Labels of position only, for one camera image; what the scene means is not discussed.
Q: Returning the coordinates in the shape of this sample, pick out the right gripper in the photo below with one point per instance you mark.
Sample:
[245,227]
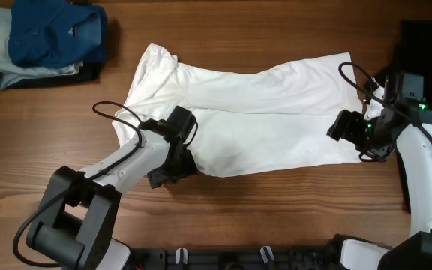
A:
[346,127]

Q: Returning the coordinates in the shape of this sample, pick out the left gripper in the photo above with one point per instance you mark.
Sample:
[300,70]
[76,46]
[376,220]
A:
[187,167]

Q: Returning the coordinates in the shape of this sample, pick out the white t-shirt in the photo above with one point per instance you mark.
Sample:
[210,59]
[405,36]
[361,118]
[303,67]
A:
[249,123]

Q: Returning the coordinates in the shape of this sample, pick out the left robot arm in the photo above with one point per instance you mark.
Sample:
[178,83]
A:
[73,225]

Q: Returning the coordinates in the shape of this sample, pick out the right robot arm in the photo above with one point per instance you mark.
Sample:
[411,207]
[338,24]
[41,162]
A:
[404,125]

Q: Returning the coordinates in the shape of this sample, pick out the black t-shirt with logo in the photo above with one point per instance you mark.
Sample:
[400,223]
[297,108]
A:
[413,54]

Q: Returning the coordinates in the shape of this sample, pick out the black folded garment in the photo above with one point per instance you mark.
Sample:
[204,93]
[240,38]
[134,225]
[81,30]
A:
[88,72]

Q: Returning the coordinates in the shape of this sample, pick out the light grey folded garment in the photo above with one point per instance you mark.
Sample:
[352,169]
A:
[10,73]

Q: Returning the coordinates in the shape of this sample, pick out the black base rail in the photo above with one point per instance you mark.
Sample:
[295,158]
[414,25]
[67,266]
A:
[263,258]

